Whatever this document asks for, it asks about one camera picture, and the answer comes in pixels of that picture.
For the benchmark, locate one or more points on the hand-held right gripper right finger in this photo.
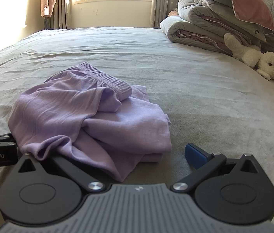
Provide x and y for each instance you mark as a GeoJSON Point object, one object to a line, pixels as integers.
{"type": "Point", "coordinates": [195, 156]}

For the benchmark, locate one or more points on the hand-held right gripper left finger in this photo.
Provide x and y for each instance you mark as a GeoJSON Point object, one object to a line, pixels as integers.
{"type": "Point", "coordinates": [64, 165]}

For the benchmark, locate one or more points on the purple pants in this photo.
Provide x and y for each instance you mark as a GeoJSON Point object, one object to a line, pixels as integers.
{"type": "Point", "coordinates": [78, 116]}

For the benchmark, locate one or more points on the white plush toy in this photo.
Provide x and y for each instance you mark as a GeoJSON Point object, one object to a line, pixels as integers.
{"type": "Point", "coordinates": [248, 55]}

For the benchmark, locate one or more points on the light grey folded blanket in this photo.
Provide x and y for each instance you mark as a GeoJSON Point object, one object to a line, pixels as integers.
{"type": "Point", "coordinates": [183, 29]}

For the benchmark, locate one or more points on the grey folded duvet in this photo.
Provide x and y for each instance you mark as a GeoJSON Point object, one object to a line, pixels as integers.
{"type": "Point", "coordinates": [200, 9]}

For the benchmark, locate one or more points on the pink and grey pillow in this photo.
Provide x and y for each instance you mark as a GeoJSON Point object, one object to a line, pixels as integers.
{"type": "Point", "coordinates": [248, 2]}

